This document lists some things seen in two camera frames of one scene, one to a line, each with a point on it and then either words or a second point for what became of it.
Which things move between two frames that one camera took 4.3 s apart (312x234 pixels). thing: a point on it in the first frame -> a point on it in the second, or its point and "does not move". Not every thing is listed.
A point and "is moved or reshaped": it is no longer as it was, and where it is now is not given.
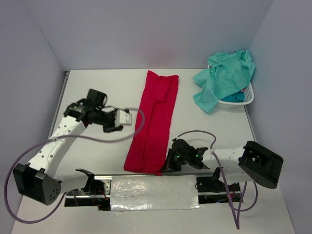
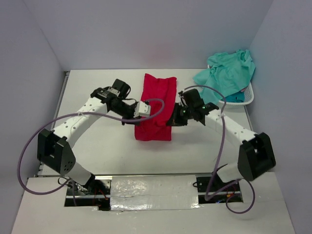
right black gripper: x=170 y=166 -> x=176 y=120
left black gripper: x=112 y=127 -> x=131 y=117
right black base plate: x=212 y=190 does not move
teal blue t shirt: x=238 y=96 does not move
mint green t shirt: x=225 y=74 does not move
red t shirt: x=151 y=141 is moved or reshaped
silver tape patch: x=130 y=193 does not move
